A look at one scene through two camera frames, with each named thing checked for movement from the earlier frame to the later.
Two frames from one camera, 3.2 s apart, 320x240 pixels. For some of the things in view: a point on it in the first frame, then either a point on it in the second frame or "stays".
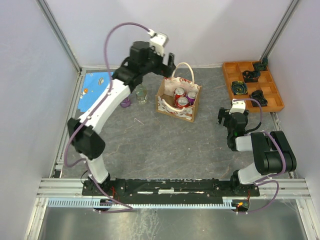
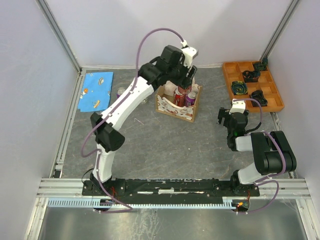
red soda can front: x=182 y=102 → x=186 y=90
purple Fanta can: x=191 y=96 stays
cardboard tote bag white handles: x=164 y=100 stays
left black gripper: x=163 y=69 → x=184 y=82
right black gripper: x=223 y=113 stays
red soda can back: x=178 y=92 stays
